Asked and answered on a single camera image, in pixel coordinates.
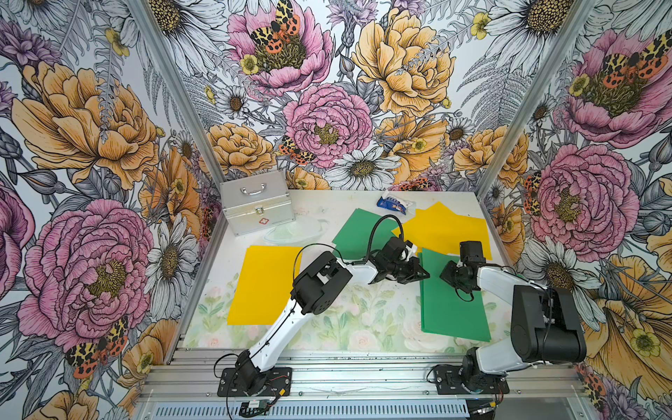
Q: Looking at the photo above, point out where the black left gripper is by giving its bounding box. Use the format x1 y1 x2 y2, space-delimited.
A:
388 256 430 284

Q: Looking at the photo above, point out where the large green paper sheet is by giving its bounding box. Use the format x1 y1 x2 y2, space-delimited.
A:
420 250 491 342

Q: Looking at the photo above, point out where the yellow paper sheet top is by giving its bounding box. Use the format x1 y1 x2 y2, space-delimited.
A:
402 202 493 260

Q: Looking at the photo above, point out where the yellow paper sheet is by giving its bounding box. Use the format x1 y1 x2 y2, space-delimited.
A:
402 202 493 260
227 246 300 326

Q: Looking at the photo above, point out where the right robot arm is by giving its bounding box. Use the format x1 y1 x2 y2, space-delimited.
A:
435 262 587 394

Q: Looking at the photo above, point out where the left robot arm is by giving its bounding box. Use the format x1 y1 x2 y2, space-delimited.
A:
222 236 430 396

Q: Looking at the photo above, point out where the blue white snack packet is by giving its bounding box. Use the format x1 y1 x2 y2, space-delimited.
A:
376 191 416 215

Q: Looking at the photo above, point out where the clear plastic film piece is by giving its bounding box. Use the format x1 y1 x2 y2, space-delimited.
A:
264 216 329 246

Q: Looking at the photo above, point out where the silver metal case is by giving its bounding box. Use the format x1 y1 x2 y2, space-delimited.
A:
220 170 296 236

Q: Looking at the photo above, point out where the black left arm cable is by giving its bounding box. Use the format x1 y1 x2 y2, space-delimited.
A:
361 213 405 264

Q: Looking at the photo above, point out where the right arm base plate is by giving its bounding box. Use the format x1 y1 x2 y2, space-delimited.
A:
428 364 510 396

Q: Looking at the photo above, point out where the aluminium rail frame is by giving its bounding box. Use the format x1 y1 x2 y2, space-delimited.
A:
138 339 584 403

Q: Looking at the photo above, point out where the aluminium corner post right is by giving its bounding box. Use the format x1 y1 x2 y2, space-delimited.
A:
476 0 595 201

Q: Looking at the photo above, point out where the aluminium corner post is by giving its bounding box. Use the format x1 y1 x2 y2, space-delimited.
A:
129 1 225 185
476 0 595 201

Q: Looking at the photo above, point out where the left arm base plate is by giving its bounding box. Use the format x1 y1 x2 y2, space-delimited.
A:
217 367 293 398

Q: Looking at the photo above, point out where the aluminium corner post left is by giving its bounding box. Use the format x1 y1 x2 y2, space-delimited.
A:
129 1 225 185

